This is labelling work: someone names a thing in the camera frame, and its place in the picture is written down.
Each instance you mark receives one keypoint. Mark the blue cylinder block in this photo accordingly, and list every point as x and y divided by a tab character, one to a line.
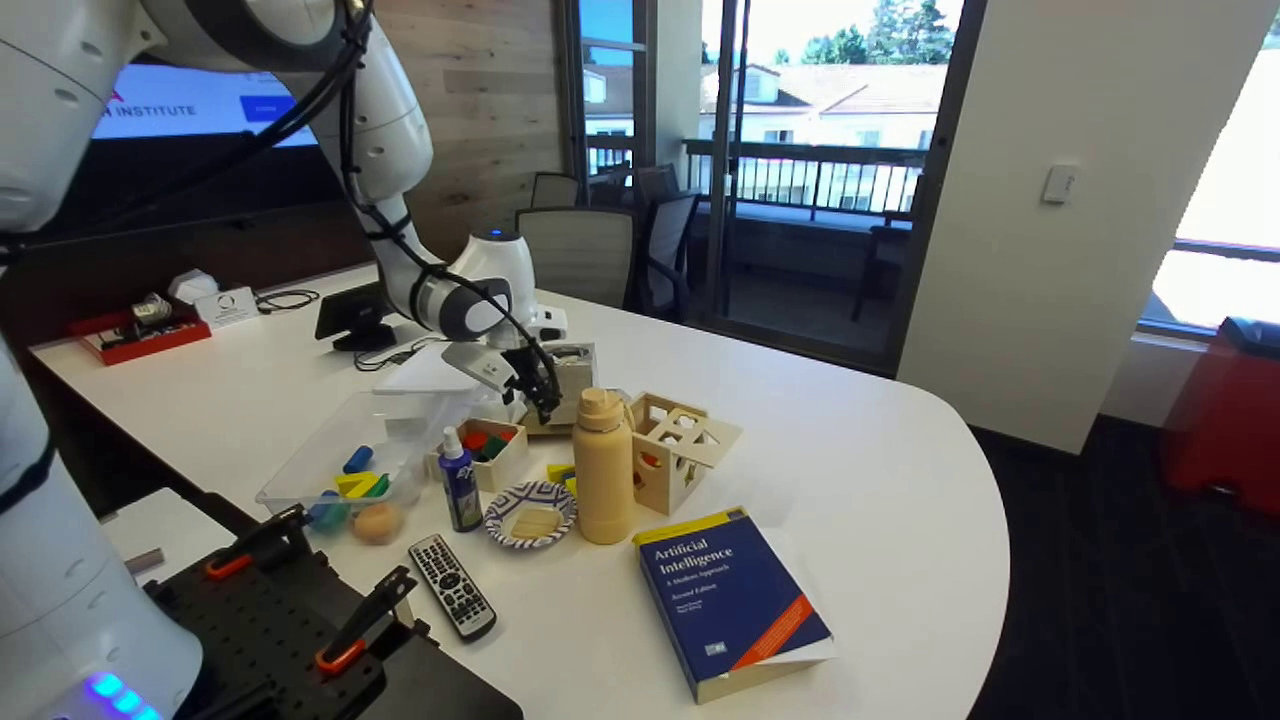
317	518
358	458

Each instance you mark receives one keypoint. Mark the grey black remote control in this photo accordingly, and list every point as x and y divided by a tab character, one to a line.
452	585

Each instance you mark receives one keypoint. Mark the small cardboard box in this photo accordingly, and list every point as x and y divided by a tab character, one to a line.
573	401

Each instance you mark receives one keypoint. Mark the blue white glue bottle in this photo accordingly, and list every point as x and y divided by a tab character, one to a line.
460	497

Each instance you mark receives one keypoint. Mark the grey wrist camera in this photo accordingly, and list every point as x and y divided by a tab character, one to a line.
473	362

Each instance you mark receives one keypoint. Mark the black perforated platform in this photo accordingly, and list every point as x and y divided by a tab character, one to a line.
264	643

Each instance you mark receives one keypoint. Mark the clear plastic bin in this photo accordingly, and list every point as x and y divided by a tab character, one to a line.
315	465

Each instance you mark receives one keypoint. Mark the grey office chair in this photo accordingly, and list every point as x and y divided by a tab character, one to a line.
558	189
573	254

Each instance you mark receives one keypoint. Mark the black device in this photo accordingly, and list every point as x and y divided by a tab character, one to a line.
351	314

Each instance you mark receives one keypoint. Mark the wall display screen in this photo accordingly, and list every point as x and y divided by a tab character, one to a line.
201	105

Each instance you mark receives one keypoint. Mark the red tray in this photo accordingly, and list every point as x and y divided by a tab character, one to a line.
147	344

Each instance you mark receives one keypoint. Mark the white light switch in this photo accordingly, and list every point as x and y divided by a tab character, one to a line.
1063	180

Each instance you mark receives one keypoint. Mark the square flat wooden block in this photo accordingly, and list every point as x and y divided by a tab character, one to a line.
535	522

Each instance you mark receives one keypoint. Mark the black office chair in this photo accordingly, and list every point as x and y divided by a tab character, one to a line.
664	254

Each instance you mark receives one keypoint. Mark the orange ball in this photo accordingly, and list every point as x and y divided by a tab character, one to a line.
376	522

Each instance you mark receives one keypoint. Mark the blue patterned paper plate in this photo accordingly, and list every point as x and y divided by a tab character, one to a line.
503	529

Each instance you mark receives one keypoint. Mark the blue hardcover book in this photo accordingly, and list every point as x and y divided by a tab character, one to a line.
726	600

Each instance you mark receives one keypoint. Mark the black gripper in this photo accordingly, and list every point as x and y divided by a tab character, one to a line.
521	365

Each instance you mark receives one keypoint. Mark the tan bottle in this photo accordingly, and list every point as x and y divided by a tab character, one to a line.
606	480

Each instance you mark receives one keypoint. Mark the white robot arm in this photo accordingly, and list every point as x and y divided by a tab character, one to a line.
384	122

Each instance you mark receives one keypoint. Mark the wooden shape sorter box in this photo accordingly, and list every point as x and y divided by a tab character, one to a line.
661	480

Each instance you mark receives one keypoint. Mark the green cylinder block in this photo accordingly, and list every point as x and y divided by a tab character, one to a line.
340	508

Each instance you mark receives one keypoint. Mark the white device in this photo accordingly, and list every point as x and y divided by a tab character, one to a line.
214	302

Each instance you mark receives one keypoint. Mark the balcony railing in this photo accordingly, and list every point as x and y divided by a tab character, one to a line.
802	165

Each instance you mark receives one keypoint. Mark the grey device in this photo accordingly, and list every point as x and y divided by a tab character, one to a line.
150	311

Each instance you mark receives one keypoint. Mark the red cabinet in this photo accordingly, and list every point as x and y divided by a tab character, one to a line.
1226	412

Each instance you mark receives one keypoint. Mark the red cylinder block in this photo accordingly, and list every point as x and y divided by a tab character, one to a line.
469	440

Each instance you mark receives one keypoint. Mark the black orange clamp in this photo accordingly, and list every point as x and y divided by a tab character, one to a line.
366	623
262	540

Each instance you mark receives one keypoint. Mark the small wooden tray box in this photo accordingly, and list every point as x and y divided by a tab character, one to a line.
504	471

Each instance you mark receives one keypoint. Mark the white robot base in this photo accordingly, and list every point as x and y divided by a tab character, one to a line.
65	600

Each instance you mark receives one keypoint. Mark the yellow triangular block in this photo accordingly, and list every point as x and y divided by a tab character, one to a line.
558	471

